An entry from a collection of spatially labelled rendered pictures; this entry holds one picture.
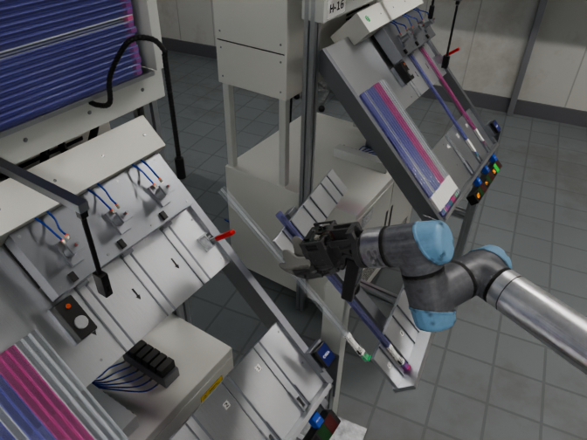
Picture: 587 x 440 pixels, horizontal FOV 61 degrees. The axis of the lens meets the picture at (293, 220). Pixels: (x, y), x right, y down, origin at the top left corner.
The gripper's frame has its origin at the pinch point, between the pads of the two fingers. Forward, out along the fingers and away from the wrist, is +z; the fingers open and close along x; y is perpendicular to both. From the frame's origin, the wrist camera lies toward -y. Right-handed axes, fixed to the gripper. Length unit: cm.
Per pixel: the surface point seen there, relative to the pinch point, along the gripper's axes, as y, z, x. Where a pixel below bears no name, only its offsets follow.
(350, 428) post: -98, 39, -26
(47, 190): 39, 5, 31
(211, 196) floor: -41, 158, -131
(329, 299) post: -25.5, 9.7, -17.1
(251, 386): -19.0, 11.0, 17.2
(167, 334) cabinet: -19, 53, 3
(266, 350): -17.2, 10.8, 8.6
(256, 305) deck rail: -11.0, 15.5, 0.5
